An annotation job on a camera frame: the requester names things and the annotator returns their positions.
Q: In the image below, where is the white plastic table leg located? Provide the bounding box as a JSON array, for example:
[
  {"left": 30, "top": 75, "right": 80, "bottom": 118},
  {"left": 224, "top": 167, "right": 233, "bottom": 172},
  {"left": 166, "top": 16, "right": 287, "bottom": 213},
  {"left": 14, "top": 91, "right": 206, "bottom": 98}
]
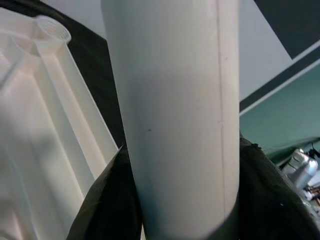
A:
[{"left": 99, "top": 0, "right": 242, "bottom": 240}]

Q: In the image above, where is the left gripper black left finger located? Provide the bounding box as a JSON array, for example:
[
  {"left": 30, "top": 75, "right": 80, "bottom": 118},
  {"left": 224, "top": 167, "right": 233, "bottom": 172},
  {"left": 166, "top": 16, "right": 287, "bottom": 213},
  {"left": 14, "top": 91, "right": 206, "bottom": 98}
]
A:
[{"left": 67, "top": 146, "right": 145, "bottom": 240}]

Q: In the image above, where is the white plastic table top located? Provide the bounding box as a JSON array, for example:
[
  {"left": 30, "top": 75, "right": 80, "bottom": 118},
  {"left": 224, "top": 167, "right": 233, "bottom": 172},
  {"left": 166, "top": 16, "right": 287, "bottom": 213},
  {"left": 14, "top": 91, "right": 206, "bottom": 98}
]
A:
[{"left": 0, "top": 7, "right": 120, "bottom": 240}]

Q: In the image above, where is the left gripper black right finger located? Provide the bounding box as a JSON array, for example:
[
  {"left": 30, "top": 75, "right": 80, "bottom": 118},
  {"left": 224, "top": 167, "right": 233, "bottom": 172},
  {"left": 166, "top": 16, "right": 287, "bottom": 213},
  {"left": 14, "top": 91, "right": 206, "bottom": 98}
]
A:
[{"left": 217, "top": 137, "right": 320, "bottom": 240}]

